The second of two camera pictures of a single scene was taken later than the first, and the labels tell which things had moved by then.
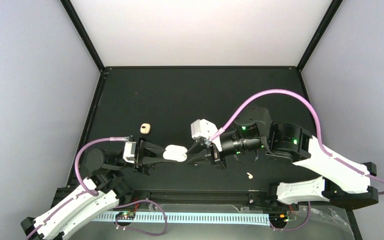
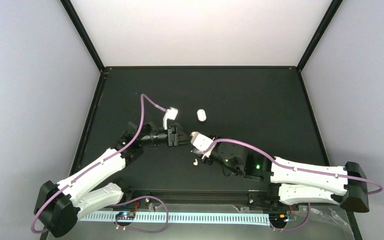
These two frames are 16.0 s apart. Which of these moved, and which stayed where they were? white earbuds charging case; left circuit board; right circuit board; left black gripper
Moved: white earbuds charging case; left black gripper
Stayed: right circuit board; left circuit board
